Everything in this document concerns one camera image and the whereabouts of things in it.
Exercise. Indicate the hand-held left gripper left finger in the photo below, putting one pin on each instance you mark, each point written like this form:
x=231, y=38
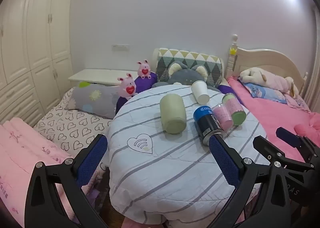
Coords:
x=91, y=158

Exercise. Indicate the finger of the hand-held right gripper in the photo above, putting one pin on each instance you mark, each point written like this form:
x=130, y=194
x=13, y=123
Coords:
x=268, y=149
x=286, y=135

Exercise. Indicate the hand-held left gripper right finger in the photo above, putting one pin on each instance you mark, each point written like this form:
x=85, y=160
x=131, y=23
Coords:
x=225, y=161

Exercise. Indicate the pale green cup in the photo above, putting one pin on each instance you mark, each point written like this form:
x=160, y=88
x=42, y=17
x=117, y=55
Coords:
x=172, y=114

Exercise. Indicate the clear pink dotted cup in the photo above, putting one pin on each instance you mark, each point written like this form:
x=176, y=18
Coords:
x=222, y=117

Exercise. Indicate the blue and black cup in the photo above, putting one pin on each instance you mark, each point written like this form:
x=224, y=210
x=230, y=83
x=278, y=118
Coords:
x=205, y=121

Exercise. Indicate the pink cup with green base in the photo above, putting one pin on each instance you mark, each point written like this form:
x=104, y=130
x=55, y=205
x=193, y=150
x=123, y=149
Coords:
x=234, y=109

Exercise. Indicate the white paper cup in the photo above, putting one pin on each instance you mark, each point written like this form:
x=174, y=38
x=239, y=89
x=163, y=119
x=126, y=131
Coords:
x=200, y=91

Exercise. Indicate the bright pink bedsheet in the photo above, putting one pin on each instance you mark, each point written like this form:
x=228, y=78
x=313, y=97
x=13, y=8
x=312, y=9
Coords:
x=270, y=118

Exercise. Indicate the heart print bedsheet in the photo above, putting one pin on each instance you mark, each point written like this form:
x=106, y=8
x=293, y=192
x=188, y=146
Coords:
x=72, y=128

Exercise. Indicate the blue cartoon pillow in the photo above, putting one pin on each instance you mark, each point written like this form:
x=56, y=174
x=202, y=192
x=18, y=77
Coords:
x=265, y=93

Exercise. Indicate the grey floral pillow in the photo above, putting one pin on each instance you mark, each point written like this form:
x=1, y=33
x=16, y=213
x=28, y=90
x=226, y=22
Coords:
x=95, y=100

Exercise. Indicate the white and pink plush toy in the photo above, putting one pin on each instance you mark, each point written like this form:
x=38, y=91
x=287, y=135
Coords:
x=265, y=77

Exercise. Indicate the striped cloth covered round table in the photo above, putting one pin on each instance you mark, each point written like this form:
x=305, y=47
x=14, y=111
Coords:
x=160, y=168

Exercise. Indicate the pale pink quilt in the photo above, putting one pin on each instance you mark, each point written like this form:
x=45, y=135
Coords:
x=20, y=148

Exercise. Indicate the purple cushion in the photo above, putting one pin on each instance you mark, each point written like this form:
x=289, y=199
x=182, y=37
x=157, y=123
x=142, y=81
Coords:
x=145, y=83
x=224, y=89

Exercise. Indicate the cream wooden headboard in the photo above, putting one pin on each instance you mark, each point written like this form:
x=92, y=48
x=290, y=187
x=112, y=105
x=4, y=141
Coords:
x=265, y=60

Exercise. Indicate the large pink bunny plush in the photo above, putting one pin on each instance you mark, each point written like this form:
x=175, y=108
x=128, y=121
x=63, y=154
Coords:
x=128, y=86

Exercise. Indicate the white bedside cabinet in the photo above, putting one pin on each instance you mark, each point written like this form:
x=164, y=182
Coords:
x=100, y=75

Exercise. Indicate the grey cat plush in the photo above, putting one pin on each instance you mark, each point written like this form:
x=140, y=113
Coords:
x=183, y=75

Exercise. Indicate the small pink bunny plush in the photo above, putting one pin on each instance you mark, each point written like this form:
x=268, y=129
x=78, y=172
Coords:
x=144, y=69

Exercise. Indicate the triangle patterned pillow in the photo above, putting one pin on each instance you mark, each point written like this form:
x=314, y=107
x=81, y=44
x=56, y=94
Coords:
x=190, y=59

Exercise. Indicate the white wardrobe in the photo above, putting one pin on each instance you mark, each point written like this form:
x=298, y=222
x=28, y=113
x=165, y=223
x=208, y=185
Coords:
x=37, y=30

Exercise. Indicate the white wall socket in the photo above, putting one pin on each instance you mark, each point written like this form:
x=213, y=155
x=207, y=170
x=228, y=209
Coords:
x=120, y=47

